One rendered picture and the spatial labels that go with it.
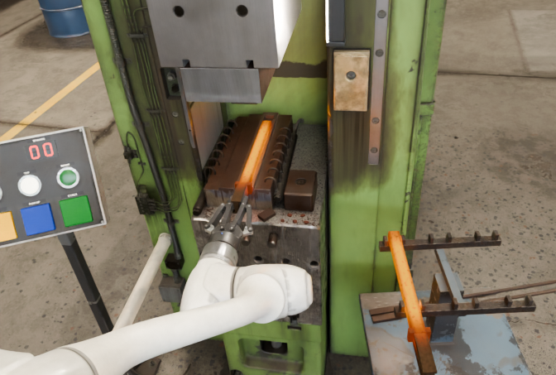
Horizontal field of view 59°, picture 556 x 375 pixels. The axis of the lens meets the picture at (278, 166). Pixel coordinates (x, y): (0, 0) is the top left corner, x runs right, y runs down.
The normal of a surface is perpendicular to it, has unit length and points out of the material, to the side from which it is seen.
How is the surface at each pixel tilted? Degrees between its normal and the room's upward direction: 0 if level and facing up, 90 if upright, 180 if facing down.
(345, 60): 90
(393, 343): 0
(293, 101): 90
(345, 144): 90
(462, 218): 0
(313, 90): 90
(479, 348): 0
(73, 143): 60
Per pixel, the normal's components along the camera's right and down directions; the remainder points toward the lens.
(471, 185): -0.07, -0.81
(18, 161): 0.19, 0.07
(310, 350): -0.17, 0.58
